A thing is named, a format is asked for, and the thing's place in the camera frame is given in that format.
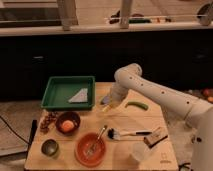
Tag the black dish brush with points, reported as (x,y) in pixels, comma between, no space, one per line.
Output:
(116,135)

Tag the small wooden block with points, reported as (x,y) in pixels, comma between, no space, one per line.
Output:
(155,137)

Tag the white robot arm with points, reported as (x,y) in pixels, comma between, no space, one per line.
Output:
(197,112)

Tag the blue sponge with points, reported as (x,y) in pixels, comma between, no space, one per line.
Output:
(105,100)

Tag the black flat bar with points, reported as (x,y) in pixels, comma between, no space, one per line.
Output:
(32,134)

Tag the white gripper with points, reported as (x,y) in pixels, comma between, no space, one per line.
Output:
(115,99)

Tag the dark brown bowl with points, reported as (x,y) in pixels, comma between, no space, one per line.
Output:
(72,116)

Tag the grey triangular cloth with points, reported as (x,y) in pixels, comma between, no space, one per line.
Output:
(80,97)

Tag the orange bowl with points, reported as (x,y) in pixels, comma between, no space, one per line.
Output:
(83,144)

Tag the green plastic tray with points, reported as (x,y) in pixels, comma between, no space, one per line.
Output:
(60,89)

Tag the orange fruit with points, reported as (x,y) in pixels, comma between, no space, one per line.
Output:
(67,126)

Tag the brown grape bunch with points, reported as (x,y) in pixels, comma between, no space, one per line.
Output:
(48,119)

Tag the small metal cup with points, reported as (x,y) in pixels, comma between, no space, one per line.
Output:
(49,147)

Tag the white cup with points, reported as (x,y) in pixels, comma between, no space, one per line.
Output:
(139,151)

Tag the metal whisk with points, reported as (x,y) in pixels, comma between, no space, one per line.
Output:
(92,147)

